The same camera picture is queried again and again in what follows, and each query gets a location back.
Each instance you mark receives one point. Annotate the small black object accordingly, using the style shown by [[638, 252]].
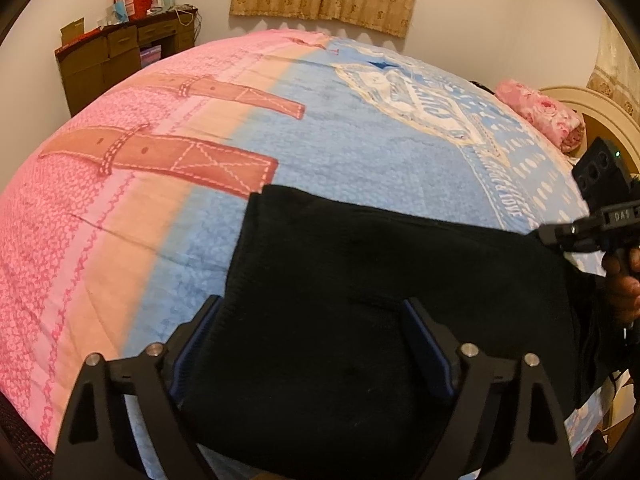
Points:
[[482, 86]]

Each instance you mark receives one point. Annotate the folded pink floral blanket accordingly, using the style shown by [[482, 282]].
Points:
[[542, 112]]

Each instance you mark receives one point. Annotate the brown wooden desk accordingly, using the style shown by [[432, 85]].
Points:
[[85, 75]]

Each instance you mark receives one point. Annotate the brown cardboard piece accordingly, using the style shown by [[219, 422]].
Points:
[[72, 32]]

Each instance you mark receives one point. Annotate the narrow beige patterned curtain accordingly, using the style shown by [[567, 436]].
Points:
[[617, 75]]

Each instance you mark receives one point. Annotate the dark cloth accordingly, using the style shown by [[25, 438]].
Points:
[[22, 445]]

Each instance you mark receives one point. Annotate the pink and blue printed blanket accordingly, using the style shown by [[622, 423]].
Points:
[[150, 235]]

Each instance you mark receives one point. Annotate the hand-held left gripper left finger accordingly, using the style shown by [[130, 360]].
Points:
[[184, 361]]

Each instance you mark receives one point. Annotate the black pants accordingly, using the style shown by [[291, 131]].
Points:
[[350, 310]]

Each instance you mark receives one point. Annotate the teal box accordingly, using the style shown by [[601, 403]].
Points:
[[122, 11]]

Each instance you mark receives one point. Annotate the person's right hand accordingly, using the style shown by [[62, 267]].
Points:
[[627, 295]]

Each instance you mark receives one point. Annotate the cream and brown headboard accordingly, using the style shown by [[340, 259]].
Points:
[[600, 115]]

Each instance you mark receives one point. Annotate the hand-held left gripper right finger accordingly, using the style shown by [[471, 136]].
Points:
[[426, 355]]

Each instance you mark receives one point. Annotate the flat red box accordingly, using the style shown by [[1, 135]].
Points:
[[77, 44]]

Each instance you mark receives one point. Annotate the red gift bag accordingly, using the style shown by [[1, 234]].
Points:
[[134, 0]]

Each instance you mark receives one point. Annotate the stack of pastel boxes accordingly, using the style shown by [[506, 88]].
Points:
[[151, 56]]

